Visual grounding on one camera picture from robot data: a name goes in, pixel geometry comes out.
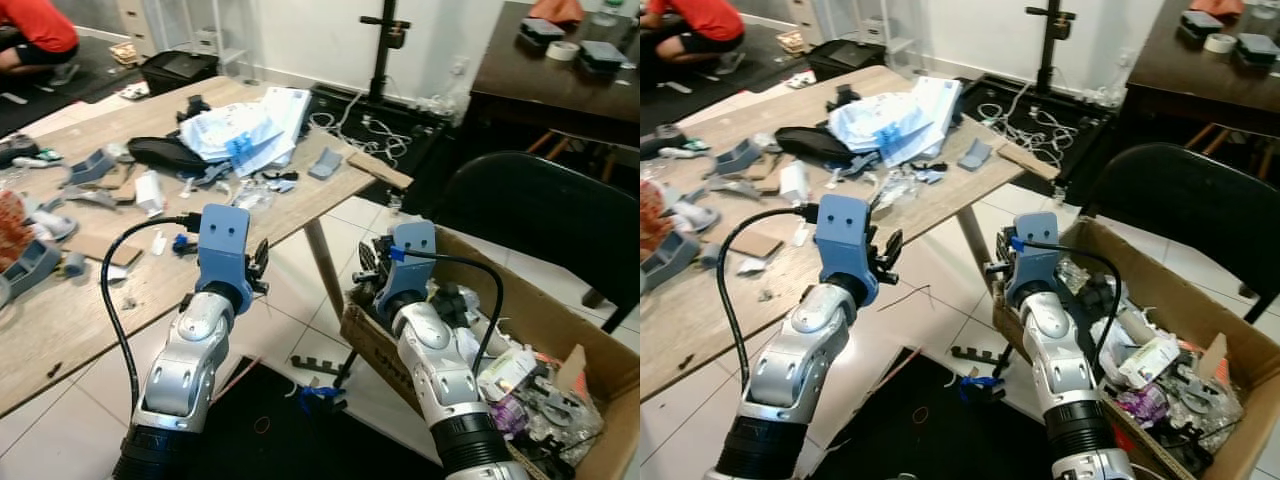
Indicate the black plastic chair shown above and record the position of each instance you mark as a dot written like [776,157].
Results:
[540,220]
[1190,200]

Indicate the person in red shirt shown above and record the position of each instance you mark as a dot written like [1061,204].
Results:
[40,25]
[700,20]

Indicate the black slotted plastic part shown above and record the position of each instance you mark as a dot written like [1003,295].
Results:
[975,357]
[315,366]

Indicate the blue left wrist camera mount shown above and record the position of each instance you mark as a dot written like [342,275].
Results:
[845,240]
[225,250]

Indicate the white tape roll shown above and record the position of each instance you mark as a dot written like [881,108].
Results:
[553,50]
[1209,44]

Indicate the orange cloth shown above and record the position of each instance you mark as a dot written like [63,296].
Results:
[1218,7]
[557,10]

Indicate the black backpack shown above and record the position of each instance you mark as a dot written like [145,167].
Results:
[180,72]
[845,60]

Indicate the white blue plastic bags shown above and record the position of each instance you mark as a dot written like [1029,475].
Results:
[250,130]
[900,120]

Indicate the black floor mat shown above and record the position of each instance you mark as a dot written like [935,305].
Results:
[930,430]
[300,440]

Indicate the black equipment crate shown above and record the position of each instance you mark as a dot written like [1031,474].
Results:
[330,100]
[985,85]

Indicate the black metal stand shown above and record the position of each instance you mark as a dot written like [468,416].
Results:
[380,50]
[1047,50]

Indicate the black lump of rubbish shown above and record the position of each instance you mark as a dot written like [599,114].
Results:
[1095,297]
[450,305]

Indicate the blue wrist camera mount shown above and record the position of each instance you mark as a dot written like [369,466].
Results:
[405,285]
[845,240]
[1035,280]
[225,250]

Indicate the small blue black clip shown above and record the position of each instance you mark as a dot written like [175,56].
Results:
[184,244]

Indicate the grey plastic bracket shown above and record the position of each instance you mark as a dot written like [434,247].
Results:
[975,155]
[325,165]

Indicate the crumpled brown red bag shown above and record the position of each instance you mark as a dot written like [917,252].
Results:
[10,230]
[652,215]

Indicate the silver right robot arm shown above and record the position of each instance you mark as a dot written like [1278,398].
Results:
[440,370]
[1055,360]

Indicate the purple wrapper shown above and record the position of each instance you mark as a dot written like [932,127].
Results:
[510,415]
[1136,406]

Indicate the blue-grey plastic holder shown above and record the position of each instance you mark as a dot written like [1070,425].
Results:
[740,158]
[90,168]

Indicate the black fabric pouch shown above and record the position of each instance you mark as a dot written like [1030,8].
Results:
[810,145]
[165,155]

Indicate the white crumpled packet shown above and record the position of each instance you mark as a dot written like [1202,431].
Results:
[510,372]
[1150,360]

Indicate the black grey power tool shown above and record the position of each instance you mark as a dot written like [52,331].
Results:
[670,142]
[25,150]

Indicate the brown cardboard strip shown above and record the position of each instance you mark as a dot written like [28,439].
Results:
[755,242]
[100,250]

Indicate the black hard case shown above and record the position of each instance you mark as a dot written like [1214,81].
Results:
[603,55]
[1258,48]
[1200,25]
[540,32]

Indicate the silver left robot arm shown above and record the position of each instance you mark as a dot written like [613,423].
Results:
[800,360]
[190,360]

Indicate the white plastic scrap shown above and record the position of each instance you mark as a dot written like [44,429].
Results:
[752,265]
[112,272]

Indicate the brown cardboard rubbish box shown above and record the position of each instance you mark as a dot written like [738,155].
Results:
[560,330]
[1190,300]

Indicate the white shelf unit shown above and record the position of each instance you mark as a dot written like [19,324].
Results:
[222,25]
[895,30]

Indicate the small black gadget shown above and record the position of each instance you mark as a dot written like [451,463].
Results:
[195,108]
[844,98]

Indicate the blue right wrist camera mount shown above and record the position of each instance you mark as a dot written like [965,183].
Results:
[405,285]
[1035,280]

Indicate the small white box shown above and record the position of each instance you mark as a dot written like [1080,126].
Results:
[795,182]
[150,192]

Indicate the dark brown table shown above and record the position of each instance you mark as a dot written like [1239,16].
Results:
[1200,85]
[540,90]

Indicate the curved blue-grey printed part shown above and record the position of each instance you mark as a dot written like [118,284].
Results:
[672,255]
[35,265]

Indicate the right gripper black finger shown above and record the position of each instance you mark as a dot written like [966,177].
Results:
[1000,244]
[366,254]

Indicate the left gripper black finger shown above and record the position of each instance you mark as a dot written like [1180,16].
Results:
[892,244]
[262,252]

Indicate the grey plastic scrap part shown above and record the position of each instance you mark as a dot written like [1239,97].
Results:
[1200,400]
[570,415]

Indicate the brown wooden board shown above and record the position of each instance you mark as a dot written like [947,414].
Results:
[380,170]
[1030,162]

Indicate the black rod with blue tape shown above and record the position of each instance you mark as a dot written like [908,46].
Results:
[982,387]
[320,398]

